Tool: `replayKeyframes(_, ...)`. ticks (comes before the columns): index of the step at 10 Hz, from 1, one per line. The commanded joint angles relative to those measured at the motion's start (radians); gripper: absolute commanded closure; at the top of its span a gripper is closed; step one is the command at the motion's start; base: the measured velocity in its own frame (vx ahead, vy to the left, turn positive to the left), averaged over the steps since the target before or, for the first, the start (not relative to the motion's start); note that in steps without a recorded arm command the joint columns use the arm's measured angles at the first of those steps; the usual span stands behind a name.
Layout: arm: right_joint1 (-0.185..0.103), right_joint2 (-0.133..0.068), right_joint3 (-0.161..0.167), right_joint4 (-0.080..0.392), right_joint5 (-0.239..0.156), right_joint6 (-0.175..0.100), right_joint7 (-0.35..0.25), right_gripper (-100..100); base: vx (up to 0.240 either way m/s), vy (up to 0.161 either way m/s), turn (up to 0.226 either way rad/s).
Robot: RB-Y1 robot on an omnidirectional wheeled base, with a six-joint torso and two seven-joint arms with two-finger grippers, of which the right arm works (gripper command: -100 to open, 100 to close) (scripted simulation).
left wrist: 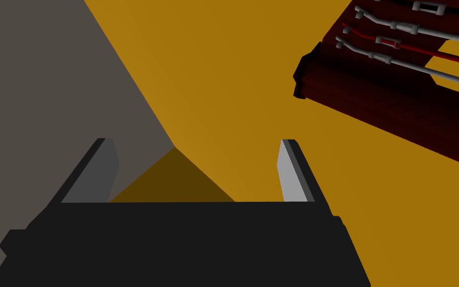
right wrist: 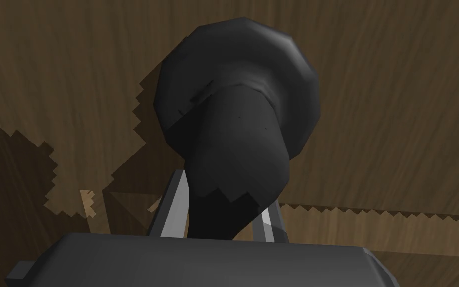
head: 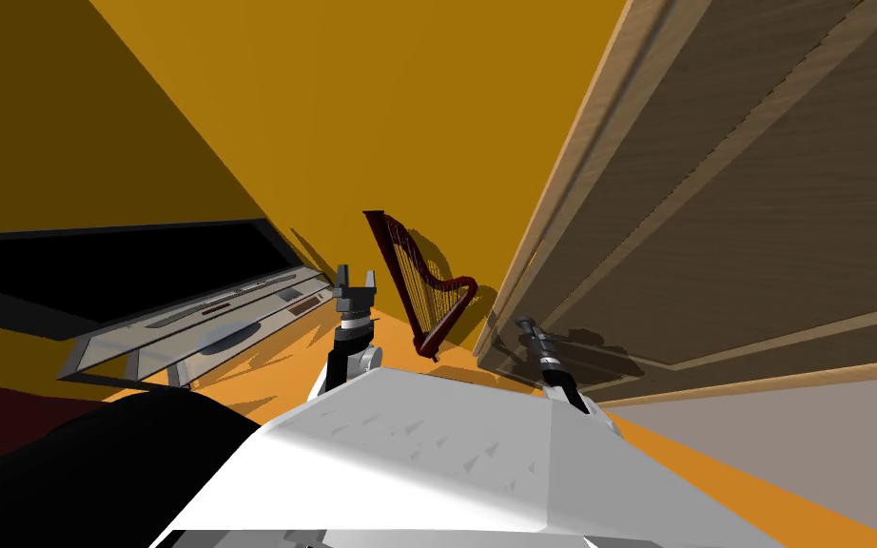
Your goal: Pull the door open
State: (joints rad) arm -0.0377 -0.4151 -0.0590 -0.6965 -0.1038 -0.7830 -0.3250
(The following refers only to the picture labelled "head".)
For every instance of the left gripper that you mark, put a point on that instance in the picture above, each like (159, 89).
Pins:
(354, 303)

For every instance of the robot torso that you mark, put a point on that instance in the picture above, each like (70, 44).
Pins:
(423, 464)

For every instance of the black flat television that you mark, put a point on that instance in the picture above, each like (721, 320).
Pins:
(104, 266)

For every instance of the brown wooden door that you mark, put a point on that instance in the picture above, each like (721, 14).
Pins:
(750, 190)

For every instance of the grey glass television stand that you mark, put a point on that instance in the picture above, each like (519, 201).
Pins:
(180, 335)

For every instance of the dark red harp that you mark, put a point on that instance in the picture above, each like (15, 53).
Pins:
(427, 301)

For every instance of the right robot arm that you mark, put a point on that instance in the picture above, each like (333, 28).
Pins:
(564, 380)

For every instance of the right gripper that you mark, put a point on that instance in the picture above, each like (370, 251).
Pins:
(533, 335)

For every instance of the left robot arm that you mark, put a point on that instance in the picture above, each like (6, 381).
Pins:
(66, 479)

